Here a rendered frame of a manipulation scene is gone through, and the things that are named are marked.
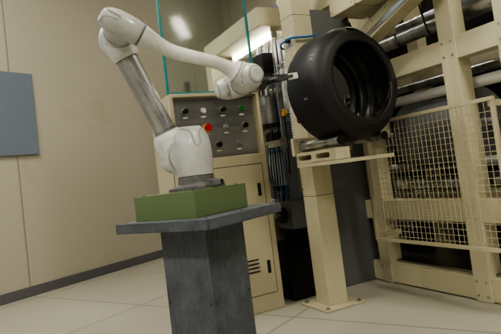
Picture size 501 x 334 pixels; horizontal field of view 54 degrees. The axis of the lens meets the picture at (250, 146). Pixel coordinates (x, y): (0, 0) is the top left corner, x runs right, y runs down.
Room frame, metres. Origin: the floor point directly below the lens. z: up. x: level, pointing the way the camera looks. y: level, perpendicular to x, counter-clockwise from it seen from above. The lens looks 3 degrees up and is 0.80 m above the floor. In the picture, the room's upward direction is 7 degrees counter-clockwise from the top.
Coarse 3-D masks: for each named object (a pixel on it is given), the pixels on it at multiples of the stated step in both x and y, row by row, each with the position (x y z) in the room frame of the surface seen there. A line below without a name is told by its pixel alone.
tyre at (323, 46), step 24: (312, 48) 2.36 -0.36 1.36; (336, 48) 2.34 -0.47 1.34; (360, 48) 2.64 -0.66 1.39; (288, 72) 2.49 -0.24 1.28; (312, 72) 2.31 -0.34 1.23; (360, 72) 2.76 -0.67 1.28; (384, 72) 2.64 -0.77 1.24; (312, 96) 2.32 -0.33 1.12; (336, 96) 2.31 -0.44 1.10; (360, 96) 2.77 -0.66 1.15; (384, 96) 2.65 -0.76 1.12; (312, 120) 2.41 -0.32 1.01; (336, 120) 2.33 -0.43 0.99; (360, 120) 2.37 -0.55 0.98; (384, 120) 2.47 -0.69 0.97
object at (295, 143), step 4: (292, 140) 2.66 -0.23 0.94; (296, 140) 2.66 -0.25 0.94; (300, 140) 2.68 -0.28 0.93; (304, 140) 2.69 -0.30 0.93; (308, 140) 2.69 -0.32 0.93; (292, 144) 2.66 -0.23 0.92; (296, 144) 2.66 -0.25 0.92; (292, 148) 2.67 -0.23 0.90; (296, 148) 2.66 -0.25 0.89; (316, 148) 2.72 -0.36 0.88; (320, 148) 2.73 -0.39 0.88; (324, 148) 2.74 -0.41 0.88; (352, 148) 2.83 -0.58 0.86; (292, 152) 2.67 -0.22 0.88; (296, 152) 2.66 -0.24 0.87; (300, 152) 2.67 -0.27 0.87; (304, 152) 2.68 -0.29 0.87; (292, 156) 2.67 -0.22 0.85; (296, 156) 2.66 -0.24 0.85
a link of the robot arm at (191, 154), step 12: (180, 132) 2.04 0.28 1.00; (192, 132) 2.03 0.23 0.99; (204, 132) 2.07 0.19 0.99; (180, 144) 2.02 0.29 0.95; (192, 144) 2.01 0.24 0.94; (204, 144) 2.04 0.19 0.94; (180, 156) 2.02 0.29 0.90; (192, 156) 2.01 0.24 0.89; (204, 156) 2.03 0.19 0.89; (180, 168) 2.03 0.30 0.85; (192, 168) 2.01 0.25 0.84; (204, 168) 2.03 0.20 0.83
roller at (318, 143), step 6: (324, 138) 2.48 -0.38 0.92; (330, 138) 2.42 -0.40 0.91; (336, 138) 2.37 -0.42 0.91; (342, 138) 2.38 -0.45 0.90; (300, 144) 2.66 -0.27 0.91; (306, 144) 2.61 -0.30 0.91; (312, 144) 2.55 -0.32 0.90; (318, 144) 2.51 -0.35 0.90; (324, 144) 2.46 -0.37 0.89; (330, 144) 2.43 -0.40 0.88; (336, 144) 2.39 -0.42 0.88
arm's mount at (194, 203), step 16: (176, 192) 1.90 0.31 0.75; (192, 192) 1.85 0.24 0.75; (208, 192) 1.92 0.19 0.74; (224, 192) 2.00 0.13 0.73; (240, 192) 2.09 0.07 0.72; (144, 208) 2.01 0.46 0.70; (160, 208) 1.96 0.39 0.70; (176, 208) 1.91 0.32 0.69; (192, 208) 1.86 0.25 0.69; (208, 208) 1.91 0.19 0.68; (224, 208) 1.99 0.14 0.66; (240, 208) 2.08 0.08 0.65
